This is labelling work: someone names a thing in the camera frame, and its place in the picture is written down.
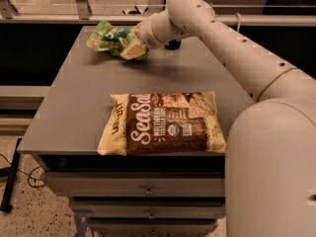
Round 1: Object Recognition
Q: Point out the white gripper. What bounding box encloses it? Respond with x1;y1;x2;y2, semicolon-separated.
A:
120;13;165;60

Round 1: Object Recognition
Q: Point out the green rice chip bag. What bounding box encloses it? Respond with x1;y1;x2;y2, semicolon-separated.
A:
86;21;148;60

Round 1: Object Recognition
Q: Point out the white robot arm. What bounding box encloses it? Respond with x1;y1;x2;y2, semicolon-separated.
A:
136;0;316;237

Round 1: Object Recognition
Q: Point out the brown yellow tortilla chip bag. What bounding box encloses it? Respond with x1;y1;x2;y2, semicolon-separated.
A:
98;91;226;156

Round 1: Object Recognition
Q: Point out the blue soda can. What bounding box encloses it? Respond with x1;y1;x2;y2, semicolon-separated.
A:
165;39;182;50

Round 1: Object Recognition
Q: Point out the grey drawer cabinet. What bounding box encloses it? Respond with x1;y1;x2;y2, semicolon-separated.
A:
19;26;253;236

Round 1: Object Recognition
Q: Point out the black floor stand bar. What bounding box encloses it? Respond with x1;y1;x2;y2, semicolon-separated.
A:
0;138;22;213

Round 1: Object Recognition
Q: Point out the white hanging cable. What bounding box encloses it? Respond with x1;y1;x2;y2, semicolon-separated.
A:
234;12;242;33

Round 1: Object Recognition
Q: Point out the metal window frame rail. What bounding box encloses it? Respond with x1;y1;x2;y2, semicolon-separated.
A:
0;0;316;27

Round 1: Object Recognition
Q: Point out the black floor cable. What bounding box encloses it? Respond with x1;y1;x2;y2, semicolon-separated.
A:
0;153;46;189

